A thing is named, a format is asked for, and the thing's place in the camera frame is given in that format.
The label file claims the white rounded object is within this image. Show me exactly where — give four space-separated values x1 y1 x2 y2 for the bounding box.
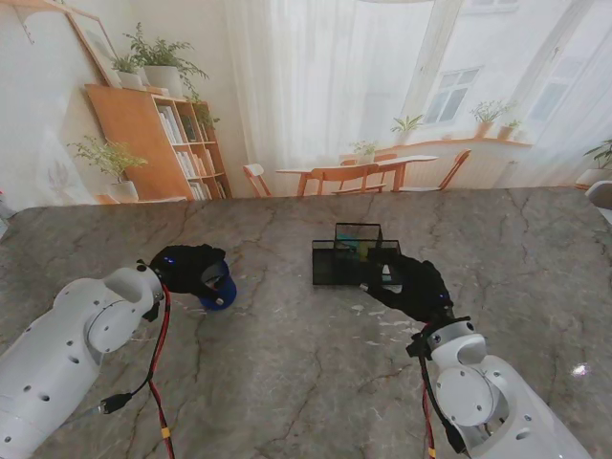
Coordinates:
585 180 612 210

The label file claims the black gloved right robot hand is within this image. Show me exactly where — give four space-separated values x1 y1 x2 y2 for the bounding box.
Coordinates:
358 252 454 324

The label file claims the red and black right arm cable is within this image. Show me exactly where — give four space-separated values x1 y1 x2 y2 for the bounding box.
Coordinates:
419 353 463 459

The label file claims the black mesh desk organizer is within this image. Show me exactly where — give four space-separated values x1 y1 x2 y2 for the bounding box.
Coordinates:
311 222 403 287

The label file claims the printed room backdrop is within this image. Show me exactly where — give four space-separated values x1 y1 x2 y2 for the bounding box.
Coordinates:
0 0 612 207

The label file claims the red and black left arm cable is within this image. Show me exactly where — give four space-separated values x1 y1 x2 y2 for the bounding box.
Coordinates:
98 281 176 459

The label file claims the blue mesh pen cup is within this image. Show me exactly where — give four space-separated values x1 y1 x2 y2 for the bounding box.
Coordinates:
198 259 239 312

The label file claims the red and black arm cable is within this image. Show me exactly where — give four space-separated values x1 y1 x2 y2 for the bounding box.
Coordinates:
98 281 176 459
419 353 463 459

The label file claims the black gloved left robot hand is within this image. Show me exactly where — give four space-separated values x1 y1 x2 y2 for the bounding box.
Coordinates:
150 243 229 306

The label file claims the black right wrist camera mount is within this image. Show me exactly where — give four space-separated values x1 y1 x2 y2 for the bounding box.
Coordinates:
405 333 434 359

